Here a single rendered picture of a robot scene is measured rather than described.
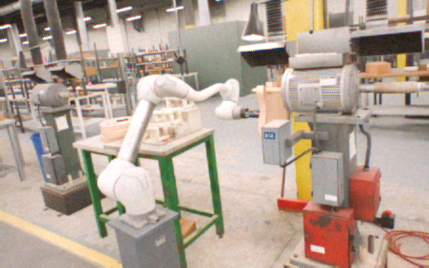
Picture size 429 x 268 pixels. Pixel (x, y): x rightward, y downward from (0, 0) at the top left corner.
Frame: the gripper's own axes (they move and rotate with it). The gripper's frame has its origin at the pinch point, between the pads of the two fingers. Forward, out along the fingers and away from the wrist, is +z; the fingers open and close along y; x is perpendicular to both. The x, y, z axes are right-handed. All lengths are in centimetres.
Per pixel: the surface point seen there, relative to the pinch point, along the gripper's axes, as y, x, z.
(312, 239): 34, -62, 37
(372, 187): 22, -31, 65
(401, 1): -878, 103, -8
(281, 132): 43, 2, 27
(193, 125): 2, -11, -63
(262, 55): -4.4, 37.3, -3.9
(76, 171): 4, -73, -239
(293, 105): 20.9, 10.6, 25.0
